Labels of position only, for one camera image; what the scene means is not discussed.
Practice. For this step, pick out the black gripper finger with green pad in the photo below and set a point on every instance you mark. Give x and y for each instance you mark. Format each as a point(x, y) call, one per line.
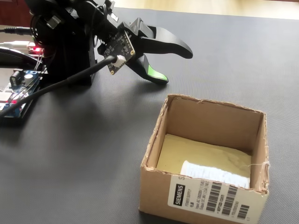
point(168, 43)
point(154, 74)

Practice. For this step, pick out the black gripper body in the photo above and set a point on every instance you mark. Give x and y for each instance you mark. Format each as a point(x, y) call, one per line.
point(109, 25)

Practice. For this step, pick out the open brown cardboard box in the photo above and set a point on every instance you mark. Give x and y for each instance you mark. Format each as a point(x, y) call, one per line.
point(163, 186)

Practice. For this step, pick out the small board with red LED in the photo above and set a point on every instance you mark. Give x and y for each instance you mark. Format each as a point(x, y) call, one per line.
point(35, 49)

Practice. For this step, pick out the yellow paper sheet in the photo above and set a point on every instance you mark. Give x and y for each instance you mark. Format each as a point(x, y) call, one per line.
point(201, 151)

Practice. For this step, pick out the black barrel power plug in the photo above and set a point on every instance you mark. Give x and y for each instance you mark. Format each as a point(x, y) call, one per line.
point(18, 30)

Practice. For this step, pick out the black curved band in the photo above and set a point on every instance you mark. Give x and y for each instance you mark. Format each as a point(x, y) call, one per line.
point(21, 56)

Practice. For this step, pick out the dark grey textured mat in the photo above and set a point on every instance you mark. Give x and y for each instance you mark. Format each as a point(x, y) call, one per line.
point(93, 151)

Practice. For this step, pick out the blue driver circuit board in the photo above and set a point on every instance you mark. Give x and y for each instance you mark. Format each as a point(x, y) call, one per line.
point(18, 81)

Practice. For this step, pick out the white Siemens barcode label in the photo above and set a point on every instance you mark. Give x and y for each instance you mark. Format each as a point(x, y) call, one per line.
point(210, 198)

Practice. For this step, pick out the black camera circuit board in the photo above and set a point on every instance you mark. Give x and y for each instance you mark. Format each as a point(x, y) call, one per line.
point(121, 46)

